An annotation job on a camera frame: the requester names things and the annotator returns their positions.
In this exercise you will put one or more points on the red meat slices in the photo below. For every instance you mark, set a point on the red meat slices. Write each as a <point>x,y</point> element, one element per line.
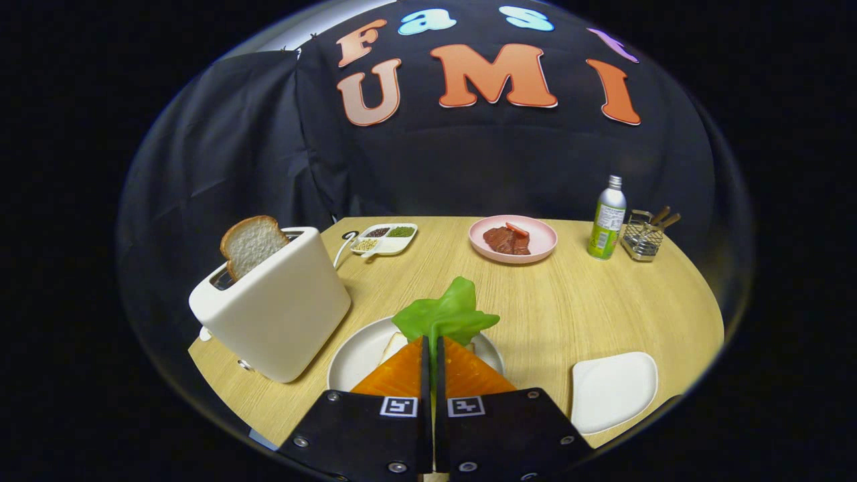
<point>505,241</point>

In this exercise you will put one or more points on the round white plate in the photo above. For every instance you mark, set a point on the round white plate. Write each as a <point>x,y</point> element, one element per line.
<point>355,355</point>

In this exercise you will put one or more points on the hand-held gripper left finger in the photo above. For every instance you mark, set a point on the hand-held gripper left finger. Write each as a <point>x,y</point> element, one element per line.
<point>361,428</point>

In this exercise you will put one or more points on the brown-crust toast slice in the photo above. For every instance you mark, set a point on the brown-crust toast slice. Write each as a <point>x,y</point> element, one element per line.
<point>251,244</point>

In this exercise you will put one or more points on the small white square plate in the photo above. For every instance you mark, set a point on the small white square plate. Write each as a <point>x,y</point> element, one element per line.
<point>612,391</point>

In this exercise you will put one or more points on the white toaster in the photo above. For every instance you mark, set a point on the white toaster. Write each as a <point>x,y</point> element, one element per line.
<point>281,308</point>

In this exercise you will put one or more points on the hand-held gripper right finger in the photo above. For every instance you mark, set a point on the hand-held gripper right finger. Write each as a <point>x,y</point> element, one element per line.
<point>509,428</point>

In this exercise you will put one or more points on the white divided condiment dish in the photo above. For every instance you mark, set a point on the white divided condiment dish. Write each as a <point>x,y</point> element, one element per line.
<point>392,246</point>

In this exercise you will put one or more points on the green lettuce leaf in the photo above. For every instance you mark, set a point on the green lettuce leaf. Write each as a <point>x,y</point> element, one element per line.
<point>448,314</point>

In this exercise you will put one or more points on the silver bottle with green label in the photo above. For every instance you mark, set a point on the silver bottle with green label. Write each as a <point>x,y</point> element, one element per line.
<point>606,224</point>

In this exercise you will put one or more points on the pink plate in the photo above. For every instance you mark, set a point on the pink plate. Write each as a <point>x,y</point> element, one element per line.
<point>542,237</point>

